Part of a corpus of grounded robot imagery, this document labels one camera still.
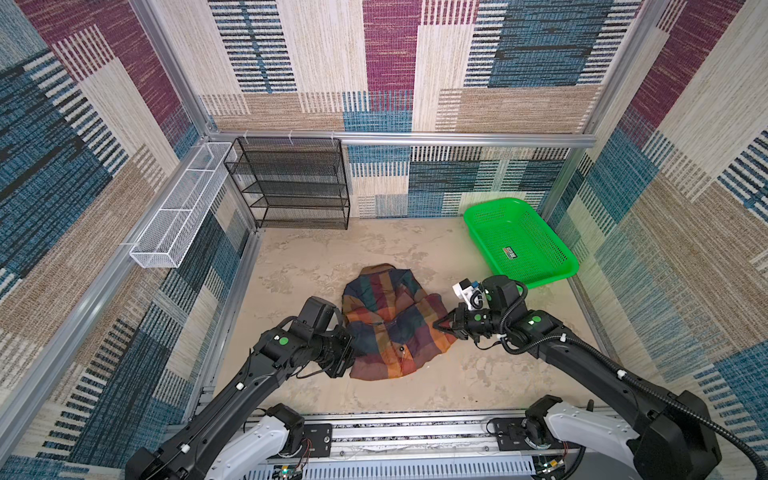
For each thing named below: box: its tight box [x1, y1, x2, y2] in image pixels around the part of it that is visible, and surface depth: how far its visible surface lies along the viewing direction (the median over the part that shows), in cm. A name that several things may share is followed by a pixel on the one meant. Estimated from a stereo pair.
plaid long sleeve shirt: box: [342, 263, 457, 380], surface depth 80 cm
